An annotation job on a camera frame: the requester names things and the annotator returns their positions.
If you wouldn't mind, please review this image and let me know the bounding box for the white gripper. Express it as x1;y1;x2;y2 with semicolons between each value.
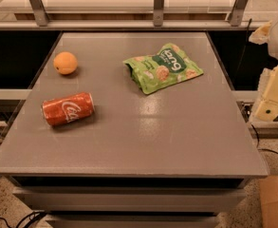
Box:
249;14;278;122

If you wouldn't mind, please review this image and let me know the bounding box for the green rice chip bag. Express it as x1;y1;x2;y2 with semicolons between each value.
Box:
123;43;203;95

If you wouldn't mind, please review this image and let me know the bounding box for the cardboard box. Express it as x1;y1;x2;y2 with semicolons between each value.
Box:
259;176;278;228

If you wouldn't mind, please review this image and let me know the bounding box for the orange fruit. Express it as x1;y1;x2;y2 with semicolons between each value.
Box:
53;51;78;75

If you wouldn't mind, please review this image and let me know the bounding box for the red cola can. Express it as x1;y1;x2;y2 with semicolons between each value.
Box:
42;92;94;126

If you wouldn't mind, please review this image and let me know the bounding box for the grey table drawer unit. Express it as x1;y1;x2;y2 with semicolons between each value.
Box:
12;176;250;228

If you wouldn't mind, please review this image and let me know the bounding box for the black cable on right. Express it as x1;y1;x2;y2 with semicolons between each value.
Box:
235;18;278;160

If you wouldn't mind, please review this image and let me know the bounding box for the metal frame post right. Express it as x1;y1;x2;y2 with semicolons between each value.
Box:
228;0;249;27

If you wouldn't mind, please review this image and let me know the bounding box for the metal frame post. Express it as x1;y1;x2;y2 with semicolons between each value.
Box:
228;0;249;27
153;0;164;27
28;0;48;27

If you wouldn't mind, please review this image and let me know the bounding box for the metal frame post middle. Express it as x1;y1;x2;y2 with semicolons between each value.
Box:
153;0;164;27

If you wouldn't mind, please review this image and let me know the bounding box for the metal frame post left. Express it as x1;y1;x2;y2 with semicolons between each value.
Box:
28;0;48;27

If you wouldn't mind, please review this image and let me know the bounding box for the black cable on floor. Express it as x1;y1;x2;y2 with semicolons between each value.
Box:
0;210;46;228

